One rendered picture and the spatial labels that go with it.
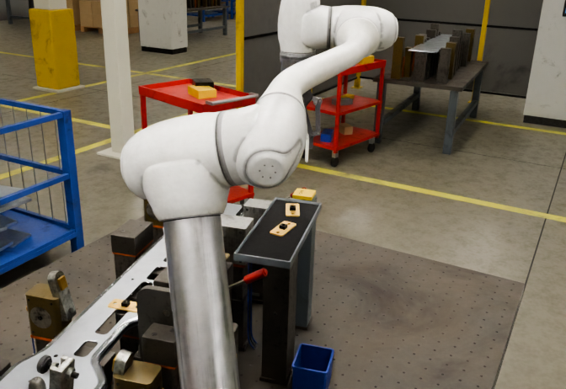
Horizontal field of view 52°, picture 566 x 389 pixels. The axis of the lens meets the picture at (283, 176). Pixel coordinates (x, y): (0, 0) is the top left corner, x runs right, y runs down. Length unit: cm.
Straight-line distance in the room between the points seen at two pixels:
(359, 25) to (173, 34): 1057
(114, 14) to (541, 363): 429
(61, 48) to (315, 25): 743
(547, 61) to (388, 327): 600
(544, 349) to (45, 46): 725
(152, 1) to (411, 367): 1076
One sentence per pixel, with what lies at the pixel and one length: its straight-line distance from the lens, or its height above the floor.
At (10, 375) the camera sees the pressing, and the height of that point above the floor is 100.
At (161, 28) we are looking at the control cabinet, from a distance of 1199.
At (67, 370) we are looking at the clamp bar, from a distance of 102.
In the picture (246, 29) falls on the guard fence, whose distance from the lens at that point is 614.
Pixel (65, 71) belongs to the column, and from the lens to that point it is 881.
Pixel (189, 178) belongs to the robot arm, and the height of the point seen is 147.
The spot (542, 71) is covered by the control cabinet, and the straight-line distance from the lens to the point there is 771.
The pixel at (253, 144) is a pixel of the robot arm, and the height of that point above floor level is 154.
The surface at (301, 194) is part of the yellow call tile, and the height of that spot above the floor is 116.
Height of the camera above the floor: 182
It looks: 20 degrees down
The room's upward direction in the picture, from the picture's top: 2 degrees clockwise
